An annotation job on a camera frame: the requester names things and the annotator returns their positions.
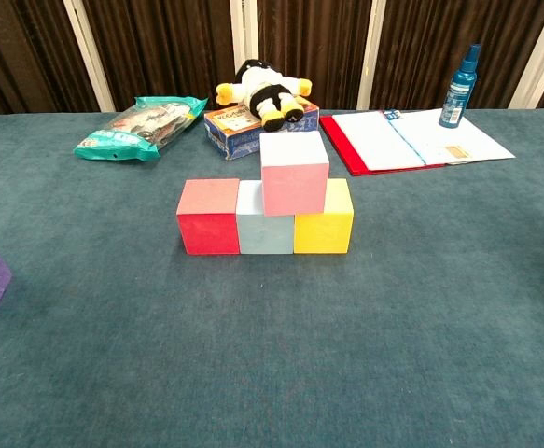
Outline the teal felt table mat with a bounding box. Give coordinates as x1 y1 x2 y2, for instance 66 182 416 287
0 107 544 448

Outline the blue spray bottle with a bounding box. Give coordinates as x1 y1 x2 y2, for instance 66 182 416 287
438 43 482 129

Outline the blue cardboard box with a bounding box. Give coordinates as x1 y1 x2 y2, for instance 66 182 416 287
204 102 321 161

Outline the yellow foam cube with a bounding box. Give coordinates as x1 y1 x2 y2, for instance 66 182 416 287
292 177 356 255

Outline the open red folder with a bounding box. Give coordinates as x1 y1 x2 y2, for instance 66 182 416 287
318 107 518 178

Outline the light blue foam cube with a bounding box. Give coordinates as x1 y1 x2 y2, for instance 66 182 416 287
235 180 296 256

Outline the pink foam cube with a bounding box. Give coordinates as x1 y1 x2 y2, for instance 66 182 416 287
258 130 331 217

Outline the red foam cube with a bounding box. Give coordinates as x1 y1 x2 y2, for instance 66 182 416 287
175 178 242 256

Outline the teal snack bag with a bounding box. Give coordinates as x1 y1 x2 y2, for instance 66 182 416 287
72 95 210 163

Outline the penguin plush toy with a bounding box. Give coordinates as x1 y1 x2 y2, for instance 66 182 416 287
215 58 314 133

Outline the white frame post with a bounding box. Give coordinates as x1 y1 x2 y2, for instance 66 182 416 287
229 0 259 71
63 0 116 113
356 0 387 111
509 0 544 111

